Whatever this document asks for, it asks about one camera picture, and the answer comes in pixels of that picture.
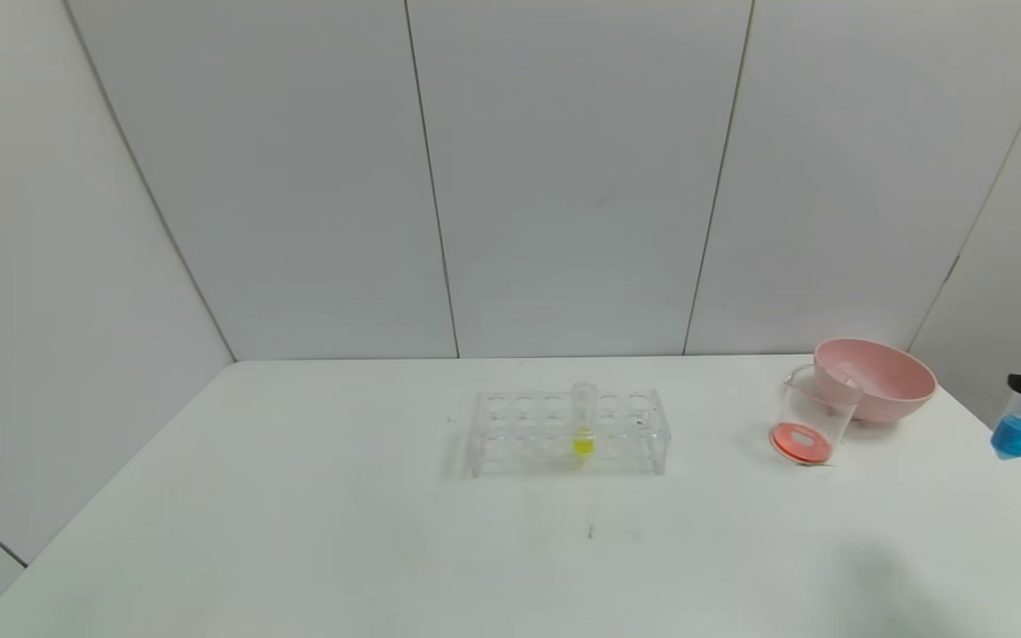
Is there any test tube with red pigment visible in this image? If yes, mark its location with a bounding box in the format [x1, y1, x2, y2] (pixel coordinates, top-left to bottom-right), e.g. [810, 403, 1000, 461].
[834, 372, 900, 397]

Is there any clear acrylic test tube rack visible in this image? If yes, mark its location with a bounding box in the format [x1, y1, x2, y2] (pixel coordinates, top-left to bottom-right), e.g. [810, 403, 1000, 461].
[466, 387, 673, 478]

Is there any test tube with yellow pigment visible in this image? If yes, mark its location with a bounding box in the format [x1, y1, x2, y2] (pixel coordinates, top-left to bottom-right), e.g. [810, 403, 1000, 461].
[571, 382, 598, 457]

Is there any clear glass beaker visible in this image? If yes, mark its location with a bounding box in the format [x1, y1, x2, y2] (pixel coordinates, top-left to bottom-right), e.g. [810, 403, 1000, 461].
[770, 364, 861, 467]

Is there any pink bowl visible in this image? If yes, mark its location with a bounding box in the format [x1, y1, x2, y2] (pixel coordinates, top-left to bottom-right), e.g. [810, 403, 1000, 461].
[813, 338, 938, 424]

